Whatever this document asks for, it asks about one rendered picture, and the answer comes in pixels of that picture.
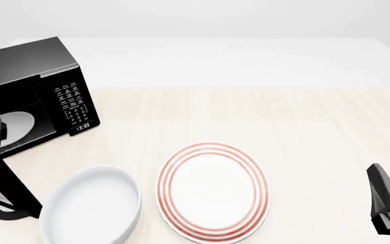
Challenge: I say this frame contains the black microwave door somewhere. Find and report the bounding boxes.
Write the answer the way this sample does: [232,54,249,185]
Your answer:
[0,151,44,222]

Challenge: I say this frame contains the white plate with red rings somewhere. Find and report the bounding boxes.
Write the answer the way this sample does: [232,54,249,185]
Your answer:
[155,142,272,244]

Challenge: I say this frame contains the grey microwave turntable plate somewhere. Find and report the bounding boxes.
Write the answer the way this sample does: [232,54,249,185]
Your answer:
[0,110,36,148]

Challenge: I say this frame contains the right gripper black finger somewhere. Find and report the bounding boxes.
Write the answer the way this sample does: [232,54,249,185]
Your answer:
[366,163,390,218]

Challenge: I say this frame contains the black microwave oven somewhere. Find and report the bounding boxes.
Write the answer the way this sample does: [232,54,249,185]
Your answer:
[0,36,102,157]

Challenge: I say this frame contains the white oval bowl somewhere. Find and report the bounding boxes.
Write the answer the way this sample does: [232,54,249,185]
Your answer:
[38,165,143,244]

